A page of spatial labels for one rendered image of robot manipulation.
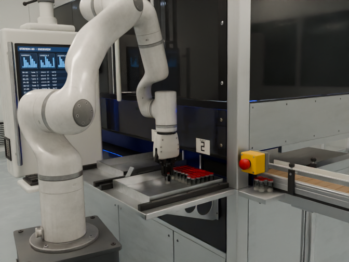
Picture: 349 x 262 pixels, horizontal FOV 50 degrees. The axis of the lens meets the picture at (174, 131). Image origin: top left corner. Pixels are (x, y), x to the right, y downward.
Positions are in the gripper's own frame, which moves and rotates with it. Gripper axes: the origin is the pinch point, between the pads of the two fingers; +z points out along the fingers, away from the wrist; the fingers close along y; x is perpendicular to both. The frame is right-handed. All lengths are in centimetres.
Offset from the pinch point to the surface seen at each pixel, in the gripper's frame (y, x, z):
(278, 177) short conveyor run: -26.6, 33.4, 0.6
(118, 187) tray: 19.6, -4.9, 4.5
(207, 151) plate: -15.5, 6.7, -6.5
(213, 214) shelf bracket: -14.1, 11.9, 18.4
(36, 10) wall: -120, -533, -145
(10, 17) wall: -77, -533, -130
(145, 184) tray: 7.4, -4.6, 5.6
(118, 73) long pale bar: -9, -54, -39
